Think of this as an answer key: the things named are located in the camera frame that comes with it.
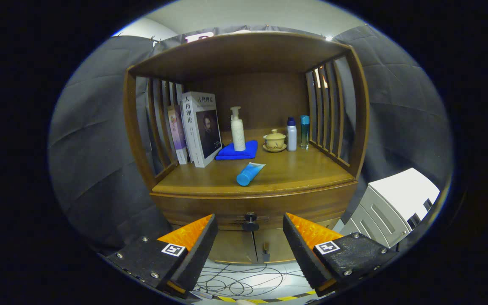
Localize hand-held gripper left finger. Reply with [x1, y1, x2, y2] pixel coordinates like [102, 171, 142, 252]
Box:
[108, 213, 219, 299]

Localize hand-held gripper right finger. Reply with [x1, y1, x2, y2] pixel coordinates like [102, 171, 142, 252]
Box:
[283, 212, 399, 297]

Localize blue white cosmetic tube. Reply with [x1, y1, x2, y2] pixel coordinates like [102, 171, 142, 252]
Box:
[236, 162, 266, 187]

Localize wooden cabinet door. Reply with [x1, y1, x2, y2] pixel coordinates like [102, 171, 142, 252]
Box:
[253, 227, 299, 264]
[208, 230, 259, 265]

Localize wooden countertop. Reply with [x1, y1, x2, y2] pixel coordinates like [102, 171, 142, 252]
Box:
[152, 128, 357, 197]

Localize white storage cabinet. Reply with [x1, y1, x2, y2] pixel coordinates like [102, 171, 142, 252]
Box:
[339, 168, 441, 248]

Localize brown wooden cabinet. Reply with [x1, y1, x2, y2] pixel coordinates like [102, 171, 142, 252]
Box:
[122, 31, 370, 265]

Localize yellow black floor tape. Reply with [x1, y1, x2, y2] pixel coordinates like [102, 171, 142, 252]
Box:
[210, 289, 319, 304]

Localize folded blue cloth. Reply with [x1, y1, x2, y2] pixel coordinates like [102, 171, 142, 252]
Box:
[215, 140, 258, 161]

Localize yellow lidded teacup with saucer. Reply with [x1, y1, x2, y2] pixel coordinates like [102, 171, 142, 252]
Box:
[263, 129, 288, 153]

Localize white bottle with blue cap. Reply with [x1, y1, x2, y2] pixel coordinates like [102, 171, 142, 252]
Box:
[286, 117, 298, 152]

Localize thin purple book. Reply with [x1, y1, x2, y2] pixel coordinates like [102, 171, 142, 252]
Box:
[167, 105, 189, 165]

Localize clear bottle with teal cap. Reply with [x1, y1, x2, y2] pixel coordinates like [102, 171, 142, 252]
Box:
[299, 115, 311, 150]

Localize thick white portrait book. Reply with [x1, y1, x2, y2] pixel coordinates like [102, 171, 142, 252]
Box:
[181, 91, 223, 168]

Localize white pump bottle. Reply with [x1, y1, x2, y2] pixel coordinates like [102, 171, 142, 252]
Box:
[230, 106, 247, 152]

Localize black floor cables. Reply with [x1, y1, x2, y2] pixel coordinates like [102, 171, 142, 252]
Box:
[193, 263, 308, 299]

